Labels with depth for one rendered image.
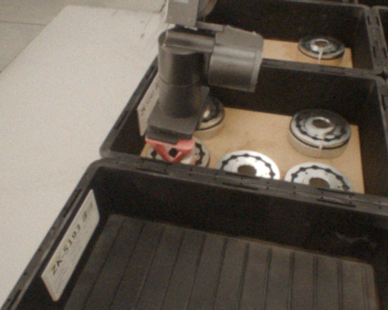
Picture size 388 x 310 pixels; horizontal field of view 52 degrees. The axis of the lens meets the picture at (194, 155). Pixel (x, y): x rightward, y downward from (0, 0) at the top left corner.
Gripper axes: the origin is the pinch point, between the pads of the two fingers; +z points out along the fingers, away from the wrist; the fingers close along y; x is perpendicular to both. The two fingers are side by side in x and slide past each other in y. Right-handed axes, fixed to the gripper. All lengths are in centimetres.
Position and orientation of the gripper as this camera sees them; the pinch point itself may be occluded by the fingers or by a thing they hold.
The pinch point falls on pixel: (178, 148)
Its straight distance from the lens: 62.6
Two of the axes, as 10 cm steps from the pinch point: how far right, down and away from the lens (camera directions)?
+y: 2.6, -7.2, 6.4
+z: -0.5, 6.5, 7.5
